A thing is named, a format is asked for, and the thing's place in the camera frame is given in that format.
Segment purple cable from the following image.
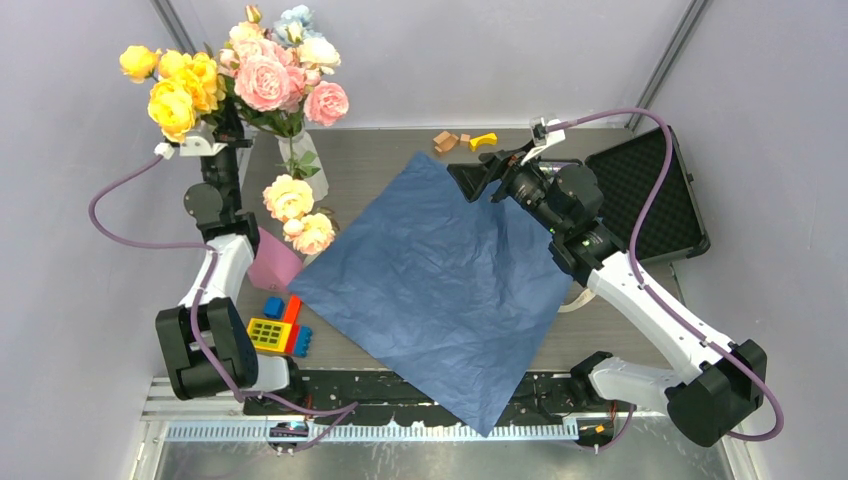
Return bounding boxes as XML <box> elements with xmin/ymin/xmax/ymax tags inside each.
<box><xmin>87</xmin><ymin>150</ymin><xmax>359</xmax><ymax>452</ymax></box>
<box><xmin>549</xmin><ymin>108</ymin><xmax>786</xmax><ymax>443</ymax></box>

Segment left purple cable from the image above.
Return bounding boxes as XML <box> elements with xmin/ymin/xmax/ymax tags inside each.
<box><xmin>87</xmin><ymin>150</ymin><xmax>359</xmax><ymax>452</ymax></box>

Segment white ribbed vase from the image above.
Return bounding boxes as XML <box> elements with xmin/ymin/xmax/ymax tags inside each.
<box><xmin>277</xmin><ymin>130</ymin><xmax>329</xmax><ymax>201</ymax></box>

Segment pink flowers in vase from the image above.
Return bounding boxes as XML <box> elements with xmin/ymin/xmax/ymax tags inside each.
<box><xmin>218</xmin><ymin>5</ymin><xmax>350</xmax><ymax>138</ymax></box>

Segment yellow grid toy block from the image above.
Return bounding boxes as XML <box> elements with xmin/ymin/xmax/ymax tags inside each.
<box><xmin>247</xmin><ymin>318</ymin><xmax>292</xmax><ymax>354</ymax></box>

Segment orange toy bar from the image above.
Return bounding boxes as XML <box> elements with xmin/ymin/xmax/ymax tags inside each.
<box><xmin>282</xmin><ymin>295</ymin><xmax>302</xmax><ymax>355</ymax></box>

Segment yellow flower stems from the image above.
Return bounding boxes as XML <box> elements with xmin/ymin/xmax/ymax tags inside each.
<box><xmin>119</xmin><ymin>45</ymin><xmax>226</xmax><ymax>143</ymax></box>

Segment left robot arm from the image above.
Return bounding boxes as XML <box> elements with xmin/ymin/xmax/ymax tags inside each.
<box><xmin>155</xmin><ymin>100</ymin><xmax>307</xmax><ymax>414</ymax></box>

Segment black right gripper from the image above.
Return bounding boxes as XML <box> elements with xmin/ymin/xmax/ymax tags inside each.
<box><xmin>448</xmin><ymin>139</ymin><xmax>567</xmax><ymax>237</ymax></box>

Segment dark blue wrapping paper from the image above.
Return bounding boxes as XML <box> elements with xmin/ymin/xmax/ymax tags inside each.
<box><xmin>289</xmin><ymin>153</ymin><xmax>572</xmax><ymax>436</ymax></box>

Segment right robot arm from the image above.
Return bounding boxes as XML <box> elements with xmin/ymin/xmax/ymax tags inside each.
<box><xmin>447</xmin><ymin>151</ymin><xmax>767</xmax><ymax>447</ymax></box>

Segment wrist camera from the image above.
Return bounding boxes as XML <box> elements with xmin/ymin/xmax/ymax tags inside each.
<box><xmin>154</xmin><ymin>124</ymin><xmax>227</xmax><ymax>159</ymax></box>
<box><xmin>520</xmin><ymin>116</ymin><xmax>565</xmax><ymax>166</ymax></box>

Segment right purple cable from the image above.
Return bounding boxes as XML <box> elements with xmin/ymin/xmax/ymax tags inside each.
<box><xmin>549</xmin><ymin>108</ymin><xmax>786</xmax><ymax>443</ymax></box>

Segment black poker chip case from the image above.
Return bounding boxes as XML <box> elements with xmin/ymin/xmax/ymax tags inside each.
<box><xmin>581</xmin><ymin>128</ymin><xmax>711</xmax><ymax>265</ymax></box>

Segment blue studded toy brick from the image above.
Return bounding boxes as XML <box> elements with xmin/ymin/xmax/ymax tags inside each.
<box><xmin>287</xmin><ymin>324</ymin><xmax>313</xmax><ymax>358</ymax></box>

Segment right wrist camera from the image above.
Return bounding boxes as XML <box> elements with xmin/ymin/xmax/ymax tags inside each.
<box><xmin>520</xmin><ymin>116</ymin><xmax>565</xmax><ymax>166</ymax></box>

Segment cream satin ribbon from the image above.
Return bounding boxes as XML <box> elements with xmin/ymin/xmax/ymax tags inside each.
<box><xmin>558</xmin><ymin>289</ymin><xmax>595</xmax><ymax>313</ymax></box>

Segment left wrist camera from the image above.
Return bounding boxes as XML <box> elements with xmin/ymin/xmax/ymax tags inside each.
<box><xmin>154</xmin><ymin>124</ymin><xmax>227</xmax><ymax>159</ymax></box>

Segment yellow wooden arch block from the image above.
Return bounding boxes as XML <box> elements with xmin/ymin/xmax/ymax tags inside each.
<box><xmin>468</xmin><ymin>132</ymin><xmax>498</xmax><ymax>152</ymax></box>

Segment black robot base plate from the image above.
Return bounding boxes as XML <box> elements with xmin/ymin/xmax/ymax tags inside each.
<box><xmin>275</xmin><ymin>370</ymin><xmax>629</xmax><ymax>427</ymax></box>

